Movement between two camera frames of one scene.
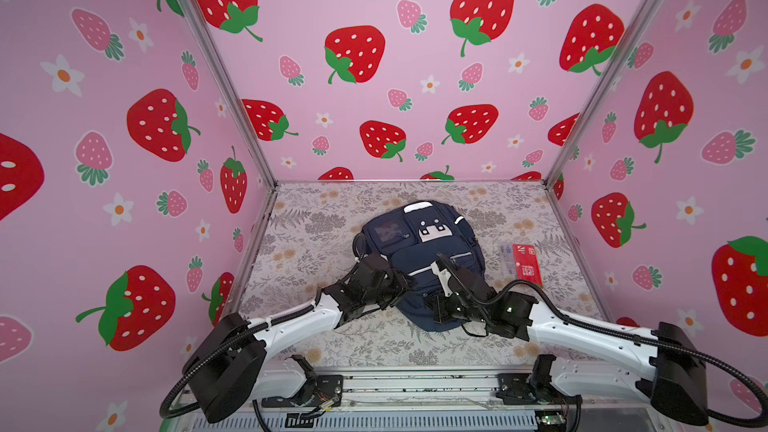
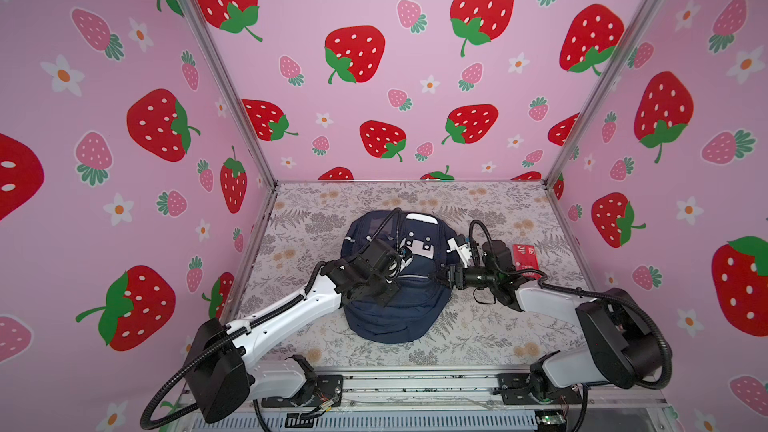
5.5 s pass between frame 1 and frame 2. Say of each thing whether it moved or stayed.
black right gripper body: moved
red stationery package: stayed
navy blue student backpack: moved
